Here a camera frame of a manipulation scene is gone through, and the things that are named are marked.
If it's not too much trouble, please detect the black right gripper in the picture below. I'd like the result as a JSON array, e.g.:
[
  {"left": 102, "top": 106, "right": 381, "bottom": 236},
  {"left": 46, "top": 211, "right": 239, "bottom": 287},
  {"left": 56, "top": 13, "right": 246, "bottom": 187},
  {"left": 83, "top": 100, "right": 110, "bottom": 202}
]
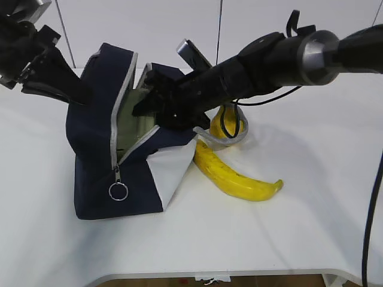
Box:
[{"left": 132, "top": 70, "right": 209, "bottom": 129}]

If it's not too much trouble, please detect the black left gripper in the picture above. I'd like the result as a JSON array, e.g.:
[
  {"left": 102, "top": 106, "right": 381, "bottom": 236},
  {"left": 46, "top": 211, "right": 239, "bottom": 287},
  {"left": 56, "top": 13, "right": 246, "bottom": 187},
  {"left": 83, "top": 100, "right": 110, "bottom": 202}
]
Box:
[{"left": 1, "top": 25, "right": 92, "bottom": 105}]

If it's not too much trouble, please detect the green lid food container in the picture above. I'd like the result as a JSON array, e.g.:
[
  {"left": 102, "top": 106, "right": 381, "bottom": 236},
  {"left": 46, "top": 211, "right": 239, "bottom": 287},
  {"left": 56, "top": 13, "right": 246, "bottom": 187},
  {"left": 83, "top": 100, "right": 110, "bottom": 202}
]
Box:
[{"left": 117, "top": 88, "right": 156, "bottom": 158}]

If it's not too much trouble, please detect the navy blue lunch bag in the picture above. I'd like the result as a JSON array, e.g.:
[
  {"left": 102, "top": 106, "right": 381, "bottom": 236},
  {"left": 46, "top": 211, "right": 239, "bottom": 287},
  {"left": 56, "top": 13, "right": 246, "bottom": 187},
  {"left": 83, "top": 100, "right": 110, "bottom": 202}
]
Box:
[{"left": 65, "top": 42, "right": 250, "bottom": 221}]

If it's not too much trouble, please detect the yellow pear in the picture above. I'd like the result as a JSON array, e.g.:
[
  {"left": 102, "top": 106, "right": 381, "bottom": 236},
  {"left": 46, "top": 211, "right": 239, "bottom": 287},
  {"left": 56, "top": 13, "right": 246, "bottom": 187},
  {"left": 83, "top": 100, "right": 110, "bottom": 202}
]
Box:
[{"left": 209, "top": 104, "right": 236, "bottom": 138}]

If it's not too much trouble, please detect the yellow banana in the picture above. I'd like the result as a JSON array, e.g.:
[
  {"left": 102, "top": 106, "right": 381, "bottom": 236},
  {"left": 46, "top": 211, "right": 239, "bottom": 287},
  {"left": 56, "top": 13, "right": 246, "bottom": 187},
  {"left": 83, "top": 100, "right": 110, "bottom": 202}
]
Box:
[{"left": 193, "top": 139, "right": 284, "bottom": 201}]

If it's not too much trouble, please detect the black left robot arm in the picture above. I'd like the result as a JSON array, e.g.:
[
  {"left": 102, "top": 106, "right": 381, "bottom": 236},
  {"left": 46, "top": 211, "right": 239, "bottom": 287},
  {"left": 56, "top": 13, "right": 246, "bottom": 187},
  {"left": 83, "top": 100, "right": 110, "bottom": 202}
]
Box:
[{"left": 1, "top": 15, "right": 92, "bottom": 105}]

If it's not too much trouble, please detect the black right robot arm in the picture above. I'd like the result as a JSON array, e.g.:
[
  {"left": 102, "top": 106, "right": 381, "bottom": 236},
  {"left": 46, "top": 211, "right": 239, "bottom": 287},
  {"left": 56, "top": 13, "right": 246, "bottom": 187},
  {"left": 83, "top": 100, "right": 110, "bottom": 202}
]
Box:
[{"left": 132, "top": 25, "right": 382, "bottom": 130}]

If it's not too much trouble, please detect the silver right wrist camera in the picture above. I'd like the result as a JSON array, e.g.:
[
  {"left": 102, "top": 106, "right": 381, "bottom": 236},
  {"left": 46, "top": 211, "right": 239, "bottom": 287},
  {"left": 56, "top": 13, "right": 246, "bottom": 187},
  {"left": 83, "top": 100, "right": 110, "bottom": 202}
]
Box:
[{"left": 177, "top": 39, "right": 212, "bottom": 72}]

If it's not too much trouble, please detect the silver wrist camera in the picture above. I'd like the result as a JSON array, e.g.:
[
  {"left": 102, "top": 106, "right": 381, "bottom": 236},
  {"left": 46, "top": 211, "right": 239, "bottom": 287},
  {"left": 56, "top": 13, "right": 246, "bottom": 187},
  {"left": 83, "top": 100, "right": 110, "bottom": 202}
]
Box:
[
  {"left": 5, "top": 0, "right": 52, "bottom": 23},
  {"left": 177, "top": 39, "right": 212, "bottom": 72}
]

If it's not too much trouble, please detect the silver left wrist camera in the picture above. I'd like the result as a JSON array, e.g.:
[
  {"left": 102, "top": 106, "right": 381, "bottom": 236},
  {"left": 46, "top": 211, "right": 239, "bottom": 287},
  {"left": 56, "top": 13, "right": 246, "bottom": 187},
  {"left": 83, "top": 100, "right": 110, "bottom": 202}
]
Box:
[{"left": 5, "top": 0, "right": 52, "bottom": 23}]

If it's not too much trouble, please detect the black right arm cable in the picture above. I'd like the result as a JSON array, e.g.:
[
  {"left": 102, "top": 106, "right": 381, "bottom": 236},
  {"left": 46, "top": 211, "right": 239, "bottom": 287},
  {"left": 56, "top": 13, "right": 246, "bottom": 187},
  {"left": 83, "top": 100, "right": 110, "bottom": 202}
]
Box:
[{"left": 220, "top": 10, "right": 383, "bottom": 287}]

